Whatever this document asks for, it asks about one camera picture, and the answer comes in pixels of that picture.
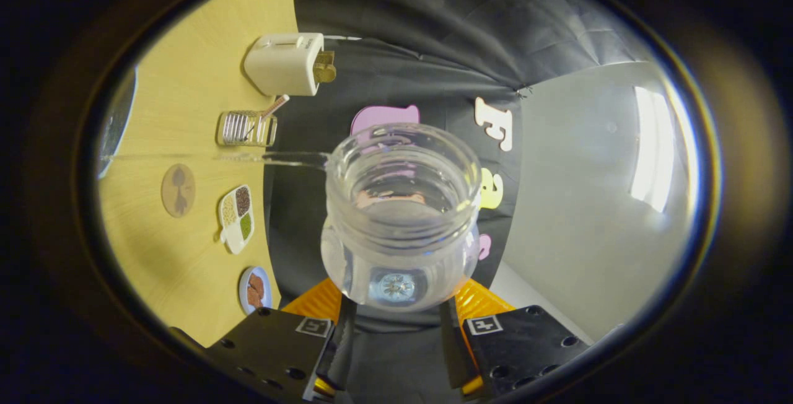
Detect pink straw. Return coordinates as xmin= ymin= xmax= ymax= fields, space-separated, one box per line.
xmin=260 ymin=94 xmax=291 ymax=121

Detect blue plate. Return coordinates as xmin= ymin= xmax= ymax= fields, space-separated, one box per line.
xmin=239 ymin=266 xmax=273 ymax=316

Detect pale green cup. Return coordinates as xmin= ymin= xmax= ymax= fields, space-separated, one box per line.
xmin=96 ymin=66 xmax=138 ymax=180

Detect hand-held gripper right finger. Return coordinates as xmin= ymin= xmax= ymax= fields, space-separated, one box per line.
xmin=440 ymin=277 xmax=589 ymax=397

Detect round cork coaster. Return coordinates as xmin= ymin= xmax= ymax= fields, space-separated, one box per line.
xmin=161 ymin=163 xmax=196 ymax=218

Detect wooden table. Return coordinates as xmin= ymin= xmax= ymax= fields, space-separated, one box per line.
xmin=98 ymin=0 xmax=301 ymax=348

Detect clear plastic bottle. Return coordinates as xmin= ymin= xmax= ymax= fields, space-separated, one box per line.
xmin=320 ymin=122 xmax=483 ymax=313

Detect brown toast slice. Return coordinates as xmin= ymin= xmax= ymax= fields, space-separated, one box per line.
xmin=313 ymin=50 xmax=337 ymax=84

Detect black backdrop cloth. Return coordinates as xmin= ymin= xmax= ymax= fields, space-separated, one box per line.
xmin=263 ymin=0 xmax=648 ymax=404

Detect white toaster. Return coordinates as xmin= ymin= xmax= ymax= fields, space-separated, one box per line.
xmin=243 ymin=32 xmax=325 ymax=97

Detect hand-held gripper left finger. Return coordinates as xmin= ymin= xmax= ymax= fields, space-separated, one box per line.
xmin=208 ymin=277 xmax=357 ymax=402

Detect white divided grain dish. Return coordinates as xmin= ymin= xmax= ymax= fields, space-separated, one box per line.
xmin=217 ymin=184 xmax=255 ymax=255

